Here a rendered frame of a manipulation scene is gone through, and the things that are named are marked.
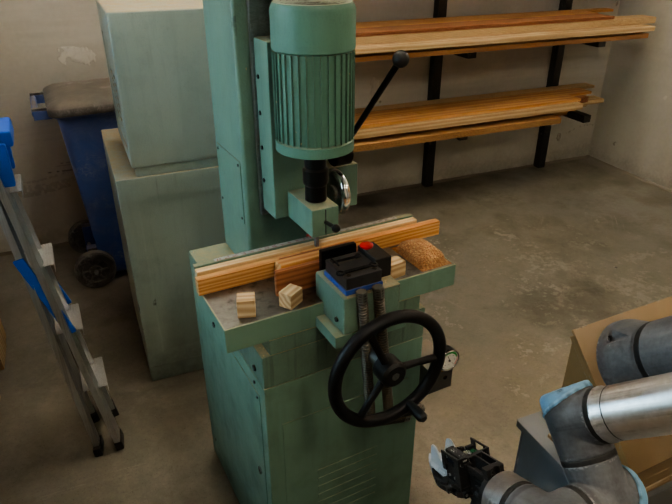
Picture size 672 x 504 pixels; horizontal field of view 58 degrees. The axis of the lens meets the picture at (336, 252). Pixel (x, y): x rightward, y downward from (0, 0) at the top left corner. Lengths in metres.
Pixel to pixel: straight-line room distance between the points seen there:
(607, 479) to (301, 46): 0.93
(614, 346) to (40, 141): 3.04
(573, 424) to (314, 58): 0.81
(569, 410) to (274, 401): 0.68
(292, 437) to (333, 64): 0.88
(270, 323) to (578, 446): 0.64
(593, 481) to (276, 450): 0.77
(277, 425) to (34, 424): 1.30
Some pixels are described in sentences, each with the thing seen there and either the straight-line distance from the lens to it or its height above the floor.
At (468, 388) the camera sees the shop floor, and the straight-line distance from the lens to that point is 2.56.
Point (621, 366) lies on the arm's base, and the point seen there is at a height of 0.83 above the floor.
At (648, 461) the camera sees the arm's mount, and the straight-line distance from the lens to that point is 1.49.
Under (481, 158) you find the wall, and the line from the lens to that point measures 4.67.
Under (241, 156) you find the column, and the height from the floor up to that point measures 1.14.
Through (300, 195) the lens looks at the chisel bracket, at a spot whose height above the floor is 1.07.
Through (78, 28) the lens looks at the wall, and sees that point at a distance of 3.55.
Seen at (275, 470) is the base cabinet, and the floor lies 0.45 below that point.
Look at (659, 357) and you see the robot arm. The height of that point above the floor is 0.90.
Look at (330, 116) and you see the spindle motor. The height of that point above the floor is 1.29.
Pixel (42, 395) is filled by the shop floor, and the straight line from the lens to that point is 2.73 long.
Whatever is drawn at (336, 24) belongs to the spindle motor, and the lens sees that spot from 1.25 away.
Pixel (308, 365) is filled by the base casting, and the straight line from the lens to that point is 1.43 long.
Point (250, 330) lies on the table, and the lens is 1.31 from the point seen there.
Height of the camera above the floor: 1.64
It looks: 28 degrees down
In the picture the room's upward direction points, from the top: straight up
